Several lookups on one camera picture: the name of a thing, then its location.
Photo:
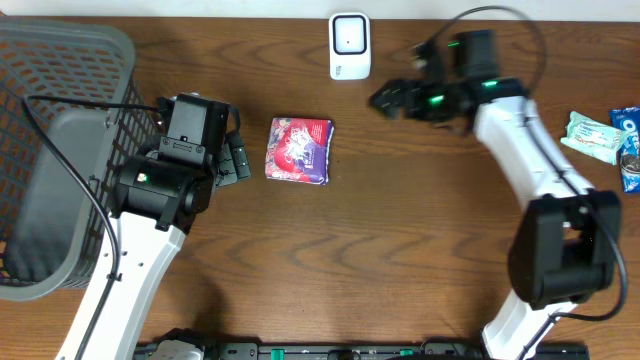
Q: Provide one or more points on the grey plastic mesh basket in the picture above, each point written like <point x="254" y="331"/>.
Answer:
<point x="70" y="114"/>

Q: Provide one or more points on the blue snack wrapper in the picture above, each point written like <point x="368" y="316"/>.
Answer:
<point x="627" y="119"/>

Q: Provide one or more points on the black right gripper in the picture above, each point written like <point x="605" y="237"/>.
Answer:
<point x="398" y="87"/>

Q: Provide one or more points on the light teal snack packet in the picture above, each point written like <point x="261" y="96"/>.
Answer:
<point x="593" y="138"/>

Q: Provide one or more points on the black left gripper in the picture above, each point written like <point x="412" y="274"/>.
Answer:
<point x="232" y="161"/>

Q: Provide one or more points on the red purple snack bag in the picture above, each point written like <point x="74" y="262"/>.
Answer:
<point x="298" y="150"/>

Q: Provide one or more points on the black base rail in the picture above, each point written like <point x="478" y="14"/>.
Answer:
<point x="432" y="349"/>

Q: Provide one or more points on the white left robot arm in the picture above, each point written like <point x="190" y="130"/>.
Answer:
<point x="156" y="196"/>

